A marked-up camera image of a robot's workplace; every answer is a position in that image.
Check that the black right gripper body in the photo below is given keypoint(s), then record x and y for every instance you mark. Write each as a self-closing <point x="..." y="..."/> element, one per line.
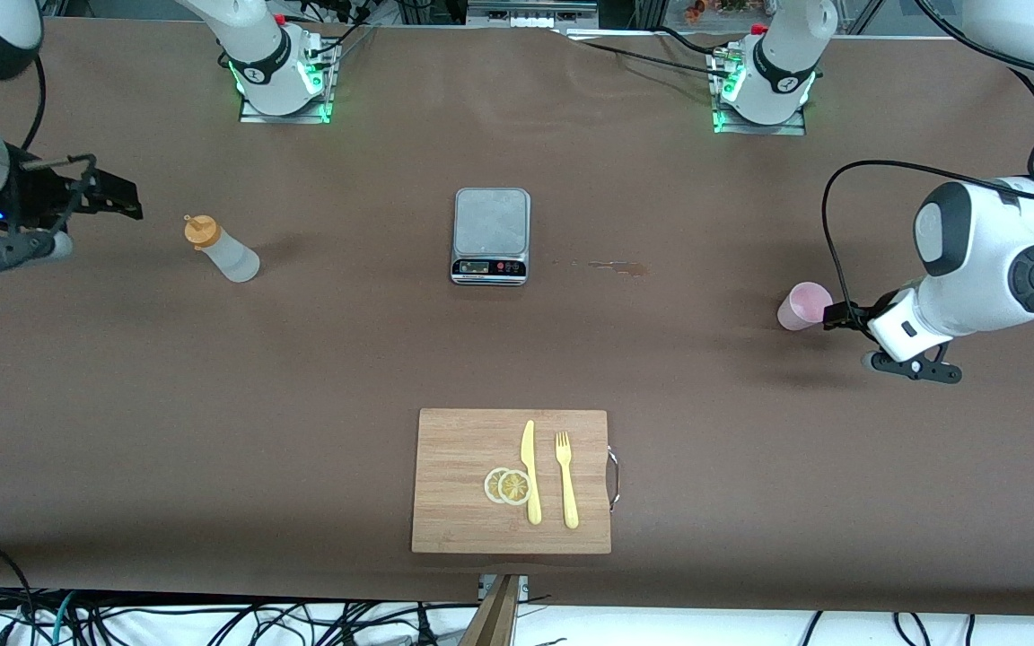
<point x="39" y="194"/>

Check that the pink plastic cup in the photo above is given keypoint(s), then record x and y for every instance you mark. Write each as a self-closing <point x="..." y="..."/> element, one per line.
<point x="802" y="306"/>

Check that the translucent sauce bottle orange cap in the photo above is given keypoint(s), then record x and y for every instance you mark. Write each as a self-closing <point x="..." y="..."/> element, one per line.
<point x="234" y="260"/>

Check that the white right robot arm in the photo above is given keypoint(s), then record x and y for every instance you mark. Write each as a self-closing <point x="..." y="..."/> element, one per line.
<point x="257" y="54"/>

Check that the brown table cover sheet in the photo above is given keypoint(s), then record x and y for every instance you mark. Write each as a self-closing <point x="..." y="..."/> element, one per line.
<point x="212" y="449"/>

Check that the yellow plastic fork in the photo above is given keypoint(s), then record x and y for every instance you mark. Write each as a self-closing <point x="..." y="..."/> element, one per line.
<point x="569" y="499"/>

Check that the yellow plastic knife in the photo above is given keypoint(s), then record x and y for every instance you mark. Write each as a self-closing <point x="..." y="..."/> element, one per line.
<point x="532" y="502"/>

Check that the silver digital kitchen scale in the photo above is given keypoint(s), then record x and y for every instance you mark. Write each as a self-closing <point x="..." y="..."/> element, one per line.
<point x="490" y="220"/>

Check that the lemon slice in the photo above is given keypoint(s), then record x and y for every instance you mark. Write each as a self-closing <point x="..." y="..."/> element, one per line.
<point x="490" y="485"/>
<point x="514" y="487"/>

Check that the wooden cutting board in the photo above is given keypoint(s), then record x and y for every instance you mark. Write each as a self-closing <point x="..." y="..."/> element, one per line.
<point x="454" y="502"/>

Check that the grey power strip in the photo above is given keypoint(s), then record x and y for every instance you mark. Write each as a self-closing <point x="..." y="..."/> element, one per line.
<point x="530" y="18"/>

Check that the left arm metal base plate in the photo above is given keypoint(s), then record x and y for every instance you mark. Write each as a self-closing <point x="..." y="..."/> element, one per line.
<point x="786" y="130"/>

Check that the small grey metal bracket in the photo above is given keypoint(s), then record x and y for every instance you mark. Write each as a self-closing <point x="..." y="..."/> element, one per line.
<point x="522" y="585"/>

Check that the wooden post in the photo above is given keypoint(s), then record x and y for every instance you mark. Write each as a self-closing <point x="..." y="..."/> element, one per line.
<point x="495" y="619"/>

